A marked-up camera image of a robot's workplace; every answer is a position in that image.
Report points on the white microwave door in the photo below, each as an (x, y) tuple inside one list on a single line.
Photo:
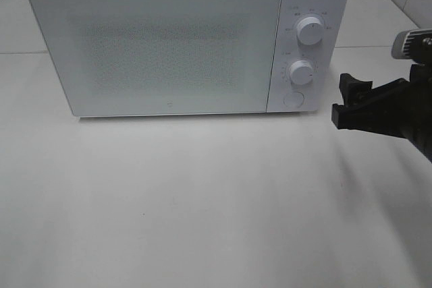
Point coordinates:
[(161, 57)]

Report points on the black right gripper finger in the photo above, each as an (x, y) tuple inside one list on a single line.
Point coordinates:
[(357, 94), (365, 119)]

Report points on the white control knob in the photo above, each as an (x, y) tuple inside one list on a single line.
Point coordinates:
[(309, 29), (301, 72)]

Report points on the round white door button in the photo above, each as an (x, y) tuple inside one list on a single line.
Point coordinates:
[(293, 100)]

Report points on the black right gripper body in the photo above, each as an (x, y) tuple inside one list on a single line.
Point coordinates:
[(407, 108)]

